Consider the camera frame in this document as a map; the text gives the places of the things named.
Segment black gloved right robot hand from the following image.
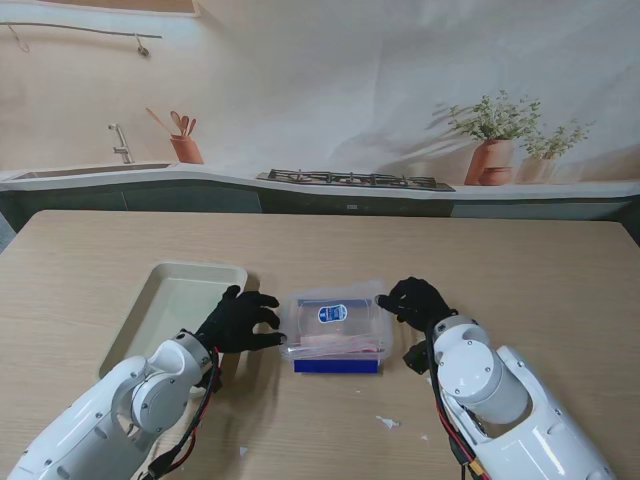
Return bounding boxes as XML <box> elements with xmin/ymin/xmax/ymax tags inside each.
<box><xmin>374</xmin><ymin>276</ymin><xmax>459</xmax><ymax>337</ymax></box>

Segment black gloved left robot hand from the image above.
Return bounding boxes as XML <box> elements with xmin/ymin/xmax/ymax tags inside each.
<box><xmin>194</xmin><ymin>284</ymin><xmax>289</xmax><ymax>355</ymax></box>

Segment clear lid with blue label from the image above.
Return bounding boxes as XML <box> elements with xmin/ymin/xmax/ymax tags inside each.
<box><xmin>288</xmin><ymin>277</ymin><xmax>390</xmax><ymax>351</ymax></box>

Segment pink bacon slab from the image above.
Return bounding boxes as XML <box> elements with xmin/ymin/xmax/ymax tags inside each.
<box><xmin>299</xmin><ymin>335</ymin><xmax>384</xmax><ymax>354</ymax></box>

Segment clear container with blue clips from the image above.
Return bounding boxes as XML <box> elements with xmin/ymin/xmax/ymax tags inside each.
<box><xmin>277</xmin><ymin>287</ymin><xmax>394</xmax><ymax>375</ymax></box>

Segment cream rectangular tray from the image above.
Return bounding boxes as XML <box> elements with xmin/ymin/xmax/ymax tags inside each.
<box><xmin>98</xmin><ymin>260</ymin><xmax>250</xmax><ymax>380</ymax></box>

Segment printed kitchen backdrop cloth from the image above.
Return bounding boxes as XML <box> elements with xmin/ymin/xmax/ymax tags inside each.
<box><xmin>0</xmin><ymin>0</ymin><xmax>640</xmax><ymax>221</ymax></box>

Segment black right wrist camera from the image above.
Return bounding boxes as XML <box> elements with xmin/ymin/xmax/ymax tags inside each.
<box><xmin>402</xmin><ymin>341</ymin><xmax>432</xmax><ymax>376</ymax></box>

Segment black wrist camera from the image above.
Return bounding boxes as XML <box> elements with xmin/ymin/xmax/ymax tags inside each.
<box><xmin>402</xmin><ymin>341</ymin><xmax>432</xmax><ymax>376</ymax></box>
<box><xmin>192</xmin><ymin>372</ymin><xmax>222</xmax><ymax>400</ymax></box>

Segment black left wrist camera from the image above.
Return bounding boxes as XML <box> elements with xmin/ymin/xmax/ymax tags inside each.
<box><xmin>192</xmin><ymin>372</ymin><xmax>222</xmax><ymax>400</ymax></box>

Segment red black left arm cable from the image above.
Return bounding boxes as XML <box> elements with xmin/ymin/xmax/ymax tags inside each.
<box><xmin>144</xmin><ymin>344</ymin><xmax>224</xmax><ymax>479</ymax></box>

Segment red black arm cable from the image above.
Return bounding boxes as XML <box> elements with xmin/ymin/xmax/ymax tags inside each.
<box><xmin>144</xmin><ymin>344</ymin><xmax>224</xmax><ymax>479</ymax></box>
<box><xmin>428</xmin><ymin>339</ymin><xmax>489</xmax><ymax>480</ymax></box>

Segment red black right arm cable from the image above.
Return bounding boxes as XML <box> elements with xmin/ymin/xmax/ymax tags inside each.
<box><xmin>428</xmin><ymin>339</ymin><xmax>489</xmax><ymax>480</ymax></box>

